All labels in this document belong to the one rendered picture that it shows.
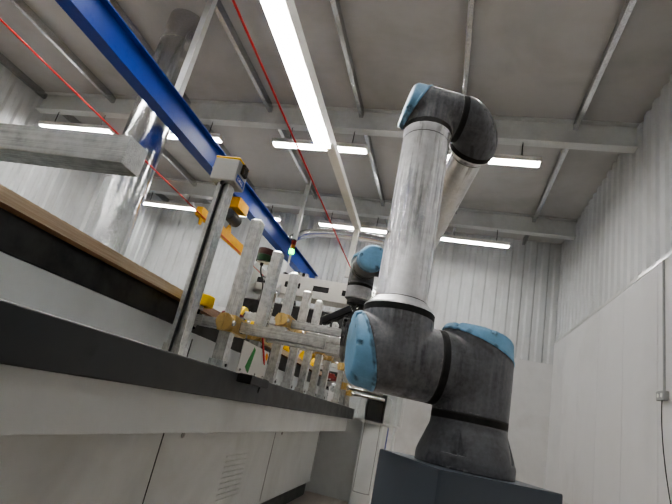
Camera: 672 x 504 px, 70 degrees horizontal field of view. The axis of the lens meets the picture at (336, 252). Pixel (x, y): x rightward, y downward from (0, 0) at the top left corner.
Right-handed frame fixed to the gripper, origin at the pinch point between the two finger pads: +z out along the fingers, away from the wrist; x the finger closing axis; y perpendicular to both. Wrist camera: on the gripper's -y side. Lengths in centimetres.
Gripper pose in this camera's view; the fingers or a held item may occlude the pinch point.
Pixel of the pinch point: (340, 357)
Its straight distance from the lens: 165.3
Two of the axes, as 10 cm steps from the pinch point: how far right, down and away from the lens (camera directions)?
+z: -1.9, 9.3, -3.1
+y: 9.7, 1.2, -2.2
